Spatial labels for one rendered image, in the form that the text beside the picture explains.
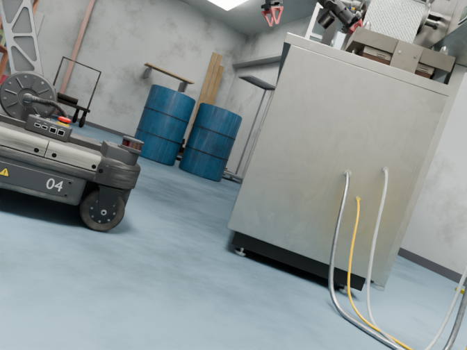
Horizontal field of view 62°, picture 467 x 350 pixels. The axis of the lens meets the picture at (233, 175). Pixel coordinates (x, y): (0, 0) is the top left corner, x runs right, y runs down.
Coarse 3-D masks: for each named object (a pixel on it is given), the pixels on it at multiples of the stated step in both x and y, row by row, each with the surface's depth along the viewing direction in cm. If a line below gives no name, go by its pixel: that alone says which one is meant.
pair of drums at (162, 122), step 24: (168, 96) 476; (144, 120) 485; (168, 120) 479; (216, 120) 490; (240, 120) 511; (144, 144) 480; (168, 144) 486; (192, 144) 498; (216, 144) 493; (192, 168) 494; (216, 168) 500
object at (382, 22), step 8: (368, 8) 174; (368, 16) 174; (376, 16) 174; (384, 16) 174; (392, 16) 174; (376, 24) 174; (384, 24) 174; (392, 24) 174; (400, 24) 173; (408, 24) 173; (416, 24) 173; (384, 32) 174; (392, 32) 174; (400, 32) 174; (408, 32) 173; (408, 40) 173
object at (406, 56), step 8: (400, 40) 153; (400, 48) 153; (408, 48) 153; (416, 48) 152; (392, 56) 154; (400, 56) 153; (408, 56) 153; (416, 56) 152; (392, 64) 153; (400, 64) 153; (408, 64) 153; (416, 64) 152
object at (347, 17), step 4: (344, 12) 173; (348, 12) 173; (340, 16) 174; (344, 16) 173; (348, 16) 172; (352, 16) 173; (356, 16) 170; (340, 20) 176; (344, 20) 174; (348, 20) 170; (344, 24) 175; (348, 24) 172
